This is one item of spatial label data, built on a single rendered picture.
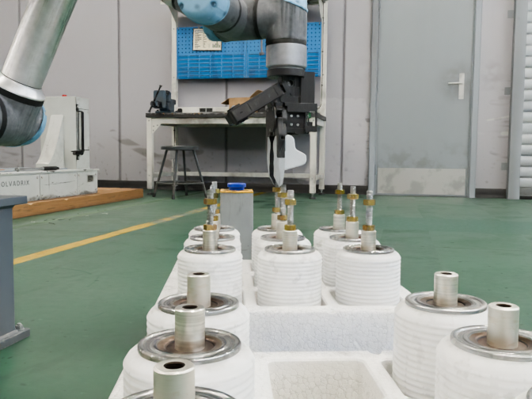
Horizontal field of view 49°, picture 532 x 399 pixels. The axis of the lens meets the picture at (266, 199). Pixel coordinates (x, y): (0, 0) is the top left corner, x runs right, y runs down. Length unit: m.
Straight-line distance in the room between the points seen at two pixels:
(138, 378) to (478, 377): 0.24
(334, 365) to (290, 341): 0.19
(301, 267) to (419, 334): 0.31
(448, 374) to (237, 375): 0.16
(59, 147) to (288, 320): 3.83
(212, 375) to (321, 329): 0.43
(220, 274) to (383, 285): 0.23
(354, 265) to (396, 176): 5.00
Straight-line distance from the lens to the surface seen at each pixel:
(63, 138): 4.57
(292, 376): 0.64
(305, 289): 0.84
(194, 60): 6.13
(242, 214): 1.23
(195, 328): 0.43
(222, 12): 1.01
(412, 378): 0.58
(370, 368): 0.62
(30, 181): 3.95
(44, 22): 1.32
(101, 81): 6.68
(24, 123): 1.36
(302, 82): 1.09
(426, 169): 5.84
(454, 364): 0.46
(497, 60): 5.97
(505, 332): 0.48
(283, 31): 1.08
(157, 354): 0.43
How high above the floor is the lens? 0.39
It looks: 4 degrees down
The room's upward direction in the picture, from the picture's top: 1 degrees clockwise
